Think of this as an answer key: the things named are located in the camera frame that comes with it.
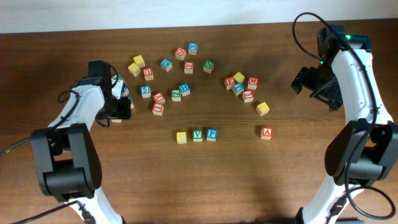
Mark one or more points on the red E block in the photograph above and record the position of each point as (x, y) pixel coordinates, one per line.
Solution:
(229, 82)

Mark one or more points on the blue L block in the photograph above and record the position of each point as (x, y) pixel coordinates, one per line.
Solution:
(126, 92)

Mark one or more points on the red A block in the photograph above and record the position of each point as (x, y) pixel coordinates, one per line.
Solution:
(266, 133)

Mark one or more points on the blue X block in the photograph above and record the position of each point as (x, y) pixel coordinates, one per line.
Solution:
(192, 48)

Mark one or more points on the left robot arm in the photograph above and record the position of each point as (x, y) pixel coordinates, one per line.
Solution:
(67, 164)

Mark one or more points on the green Z block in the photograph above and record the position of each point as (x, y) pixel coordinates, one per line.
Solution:
(176, 95)

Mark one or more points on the blue F block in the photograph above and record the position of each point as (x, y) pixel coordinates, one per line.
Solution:
(237, 89)

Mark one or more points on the red K block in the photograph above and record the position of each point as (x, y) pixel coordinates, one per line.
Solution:
(188, 67)

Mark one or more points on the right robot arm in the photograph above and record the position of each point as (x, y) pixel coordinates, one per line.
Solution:
(366, 148)

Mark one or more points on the red M block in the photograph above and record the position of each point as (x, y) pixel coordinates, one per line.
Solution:
(253, 83)

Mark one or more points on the green V block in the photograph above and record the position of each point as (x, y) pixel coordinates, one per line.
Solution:
(197, 135)

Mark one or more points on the red 3 block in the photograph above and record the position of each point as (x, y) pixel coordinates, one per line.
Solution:
(248, 96)

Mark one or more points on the yellow block right cluster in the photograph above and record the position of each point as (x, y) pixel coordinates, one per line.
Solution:
(239, 77)

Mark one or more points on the yellow block lower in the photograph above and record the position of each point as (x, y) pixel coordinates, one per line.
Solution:
(134, 69)

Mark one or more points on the blue P block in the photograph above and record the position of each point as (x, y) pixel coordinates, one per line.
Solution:
(211, 135)

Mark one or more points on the blue D block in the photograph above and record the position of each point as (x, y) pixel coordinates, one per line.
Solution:
(166, 64)

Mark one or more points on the red Y block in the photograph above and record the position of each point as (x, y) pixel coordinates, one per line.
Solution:
(159, 98)

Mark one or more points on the yellow C block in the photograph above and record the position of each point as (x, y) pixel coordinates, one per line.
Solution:
(181, 137)

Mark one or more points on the yellow S block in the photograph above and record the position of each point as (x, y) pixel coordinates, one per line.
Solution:
(262, 108)

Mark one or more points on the green N block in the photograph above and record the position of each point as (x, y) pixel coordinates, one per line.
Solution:
(208, 66)

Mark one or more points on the yellow block upper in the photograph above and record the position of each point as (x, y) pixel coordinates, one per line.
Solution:
(138, 60)

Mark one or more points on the red C block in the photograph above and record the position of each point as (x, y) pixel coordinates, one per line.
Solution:
(180, 53)

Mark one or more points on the green J block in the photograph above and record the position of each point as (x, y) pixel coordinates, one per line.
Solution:
(117, 77)

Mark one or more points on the blue H block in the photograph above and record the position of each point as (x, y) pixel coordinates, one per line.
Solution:
(184, 89)

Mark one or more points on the blue 5 block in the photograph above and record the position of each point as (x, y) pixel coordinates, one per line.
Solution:
(145, 91)

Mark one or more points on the red U block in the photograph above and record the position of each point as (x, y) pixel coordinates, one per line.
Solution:
(148, 74)

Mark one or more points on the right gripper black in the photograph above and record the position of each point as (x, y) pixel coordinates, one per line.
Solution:
(306, 81)

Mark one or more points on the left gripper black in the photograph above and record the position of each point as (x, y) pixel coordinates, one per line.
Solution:
(123, 108)

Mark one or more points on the green B block centre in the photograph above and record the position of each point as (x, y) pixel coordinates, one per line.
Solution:
(131, 103)

